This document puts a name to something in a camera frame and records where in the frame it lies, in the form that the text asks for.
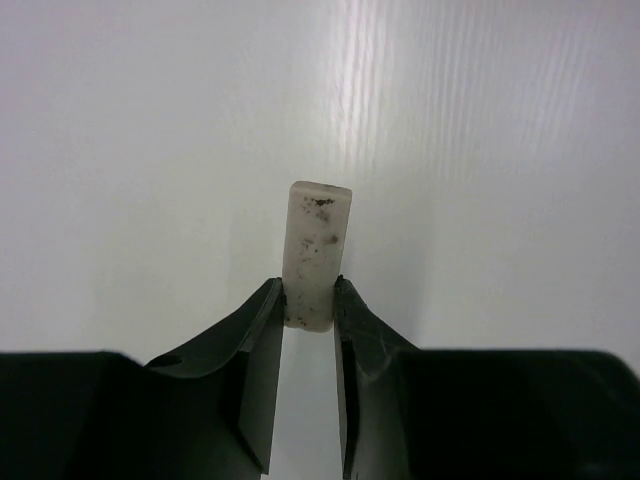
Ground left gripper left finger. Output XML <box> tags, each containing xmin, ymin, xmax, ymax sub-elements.
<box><xmin>1</xmin><ymin>278</ymin><xmax>284</xmax><ymax>479</ymax></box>

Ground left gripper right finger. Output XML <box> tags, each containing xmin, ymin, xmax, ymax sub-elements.
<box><xmin>333</xmin><ymin>278</ymin><xmax>639</xmax><ymax>479</ymax></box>

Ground grey eraser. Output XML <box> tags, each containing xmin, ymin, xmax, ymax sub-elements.
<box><xmin>281</xmin><ymin>181</ymin><xmax>352</xmax><ymax>332</ymax></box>

